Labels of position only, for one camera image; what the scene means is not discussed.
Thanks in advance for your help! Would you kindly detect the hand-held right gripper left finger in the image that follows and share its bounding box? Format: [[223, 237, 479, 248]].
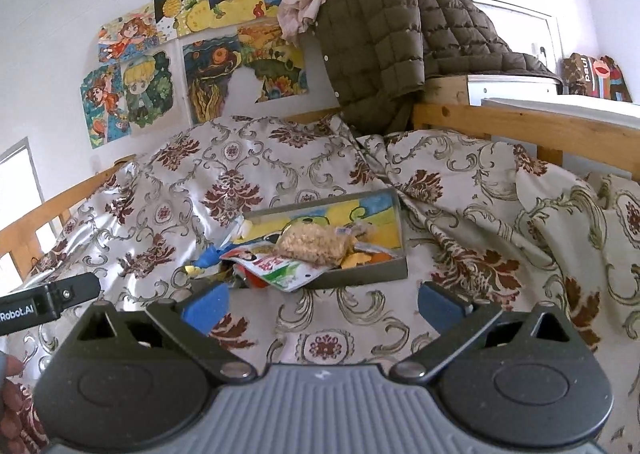
[[62, 281, 257, 383]]

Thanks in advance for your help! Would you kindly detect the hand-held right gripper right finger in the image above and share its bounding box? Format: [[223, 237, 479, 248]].
[[390, 280, 587, 383]]

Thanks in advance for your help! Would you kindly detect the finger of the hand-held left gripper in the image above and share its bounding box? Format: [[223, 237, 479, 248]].
[[42, 272, 101, 318]]

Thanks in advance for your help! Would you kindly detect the white pouch red green print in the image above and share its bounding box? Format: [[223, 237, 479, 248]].
[[220, 243, 327, 293]]

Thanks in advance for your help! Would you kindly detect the grey tray with painted bottom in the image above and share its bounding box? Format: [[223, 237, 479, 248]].
[[234, 187, 409, 292]]

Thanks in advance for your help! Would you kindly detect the puffed rice cracker packet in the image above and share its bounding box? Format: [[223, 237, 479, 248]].
[[274, 222, 347, 268]]

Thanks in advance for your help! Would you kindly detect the person's left hand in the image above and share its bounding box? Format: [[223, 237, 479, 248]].
[[0, 352, 25, 415]]

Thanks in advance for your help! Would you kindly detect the blue snack packet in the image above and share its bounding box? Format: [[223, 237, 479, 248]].
[[197, 243, 232, 271]]

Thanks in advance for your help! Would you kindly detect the floral patterned blanket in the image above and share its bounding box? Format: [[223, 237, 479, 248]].
[[0, 111, 640, 454]]

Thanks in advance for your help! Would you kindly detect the window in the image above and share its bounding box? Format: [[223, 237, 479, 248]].
[[0, 143, 47, 276]]

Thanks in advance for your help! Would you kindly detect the olive puffer jacket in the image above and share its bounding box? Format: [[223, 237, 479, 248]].
[[312, 0, 564, 136]]

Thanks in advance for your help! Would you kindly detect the brown printed bag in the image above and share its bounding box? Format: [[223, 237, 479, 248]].
[[562, 52, 634, 103]]

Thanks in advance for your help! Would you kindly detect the orange-haired girl wall poster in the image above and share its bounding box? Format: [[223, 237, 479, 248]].
[[79, 63, 134, 151]]

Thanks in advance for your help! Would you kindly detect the wooden bed frame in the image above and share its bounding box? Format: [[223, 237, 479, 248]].
[[0, 74, 640, 281]]

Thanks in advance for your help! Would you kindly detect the blond figure wall poster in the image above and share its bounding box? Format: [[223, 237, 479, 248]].
[[120, 48, 177, 131]]

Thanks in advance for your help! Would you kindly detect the swirl pattern wall painting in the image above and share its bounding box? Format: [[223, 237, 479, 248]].
[[181, 31, 247, 124]]

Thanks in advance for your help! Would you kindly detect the orange landscape wall painting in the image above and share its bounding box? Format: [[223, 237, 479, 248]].
[[237, 23, 309, 104]]

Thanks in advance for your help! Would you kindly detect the flying girl wall poster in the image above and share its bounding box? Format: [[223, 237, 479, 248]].
[[97, 3, 162, 64]]

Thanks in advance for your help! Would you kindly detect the pineapple wall poster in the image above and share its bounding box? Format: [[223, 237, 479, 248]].
[[152, 0, 209, 39]]

